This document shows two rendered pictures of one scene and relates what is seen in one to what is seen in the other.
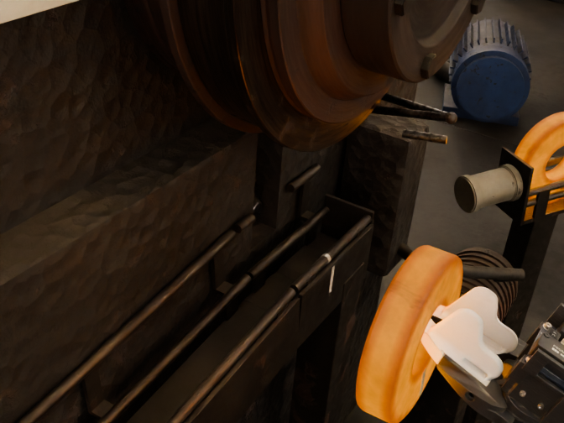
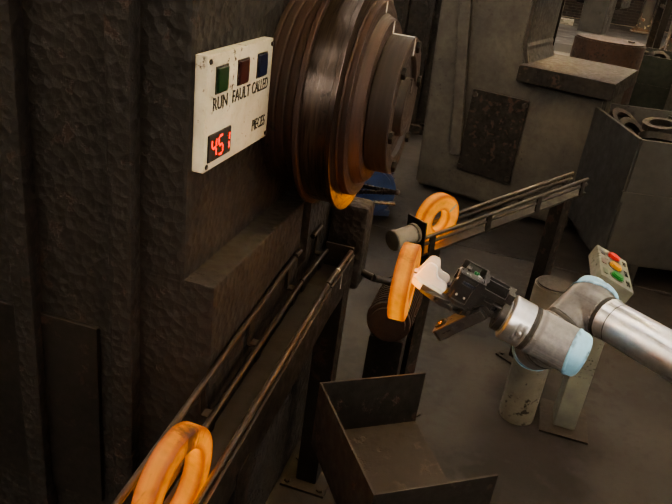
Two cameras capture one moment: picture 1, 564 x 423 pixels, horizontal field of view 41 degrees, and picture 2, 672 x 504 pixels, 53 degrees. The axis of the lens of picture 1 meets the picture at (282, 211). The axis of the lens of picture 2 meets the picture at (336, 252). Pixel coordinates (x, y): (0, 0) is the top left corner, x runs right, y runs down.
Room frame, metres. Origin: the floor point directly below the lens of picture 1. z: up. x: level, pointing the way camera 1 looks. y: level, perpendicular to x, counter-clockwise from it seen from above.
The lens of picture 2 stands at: (-0.59, 0.34, 1.43)
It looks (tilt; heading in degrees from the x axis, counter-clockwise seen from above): 25 degrees down; 344
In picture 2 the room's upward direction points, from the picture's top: 8 degrees clockwise
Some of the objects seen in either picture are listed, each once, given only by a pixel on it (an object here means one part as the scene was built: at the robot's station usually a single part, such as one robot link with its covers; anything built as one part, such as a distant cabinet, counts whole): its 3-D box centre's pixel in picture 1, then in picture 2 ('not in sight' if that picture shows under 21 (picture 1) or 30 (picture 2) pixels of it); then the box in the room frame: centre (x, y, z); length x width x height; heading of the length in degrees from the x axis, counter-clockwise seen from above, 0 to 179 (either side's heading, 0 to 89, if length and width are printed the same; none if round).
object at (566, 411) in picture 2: not in sight; (588, 346); (1.01, -1.01, 0.31); 0.24 x 0.16 x 0.62; 151
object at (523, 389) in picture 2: not in sight; (534, 352); (1.06, -0.85, 0.26); 0.12 x 0.12 x 0.52
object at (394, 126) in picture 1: (376, 192); (347, 241); (0.99, -0.14, 0.68); 0.11 x 0.08 x 0.24; 61
